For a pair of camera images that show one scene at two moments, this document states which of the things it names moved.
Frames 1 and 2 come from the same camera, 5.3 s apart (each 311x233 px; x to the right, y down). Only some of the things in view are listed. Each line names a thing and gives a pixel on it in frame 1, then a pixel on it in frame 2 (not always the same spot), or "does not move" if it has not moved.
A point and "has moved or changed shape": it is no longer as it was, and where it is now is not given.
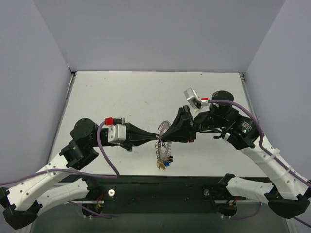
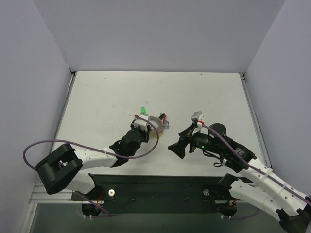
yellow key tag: x=160 y=165 has moved or changed shape
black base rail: x=159 y=193 does not move
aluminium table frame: x=246 y=86 does not move
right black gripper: x=188 y=124 -> x=187 y=142
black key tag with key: x=170 y=159 -> x=162 y=116
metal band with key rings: x=163 y=125 -> x=161 y=125
